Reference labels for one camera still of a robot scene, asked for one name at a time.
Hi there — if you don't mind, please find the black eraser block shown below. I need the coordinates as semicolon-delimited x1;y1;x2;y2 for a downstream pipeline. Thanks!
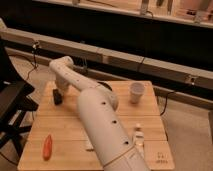
53;89;62;105

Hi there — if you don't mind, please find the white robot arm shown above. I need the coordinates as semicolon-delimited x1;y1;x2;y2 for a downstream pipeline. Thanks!
49;56;151;171

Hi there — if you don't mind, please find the green bowl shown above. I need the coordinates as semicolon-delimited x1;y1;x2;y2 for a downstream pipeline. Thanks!
98;82;113;91

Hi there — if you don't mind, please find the black chair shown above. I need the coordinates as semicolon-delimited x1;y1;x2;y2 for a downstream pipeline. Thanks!
0;39;38;156

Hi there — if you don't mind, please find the orange carrot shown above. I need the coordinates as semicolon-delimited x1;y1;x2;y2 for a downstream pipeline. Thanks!
43;135;52;160

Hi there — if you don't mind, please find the white folded cloth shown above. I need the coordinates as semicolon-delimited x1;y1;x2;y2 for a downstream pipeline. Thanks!
85;140;94;151

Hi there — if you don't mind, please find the white paper cup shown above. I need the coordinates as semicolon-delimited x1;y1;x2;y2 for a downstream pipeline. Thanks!
130;82;145;104

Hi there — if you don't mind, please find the black cable on left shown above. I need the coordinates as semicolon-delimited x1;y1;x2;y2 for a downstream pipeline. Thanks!
24;41;40;81

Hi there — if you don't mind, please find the black cable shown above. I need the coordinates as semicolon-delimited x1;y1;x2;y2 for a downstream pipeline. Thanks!
24;41;40;81
159;90;176;117

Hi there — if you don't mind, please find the black cable on right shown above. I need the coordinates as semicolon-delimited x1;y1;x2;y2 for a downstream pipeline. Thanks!
159;90;176;117

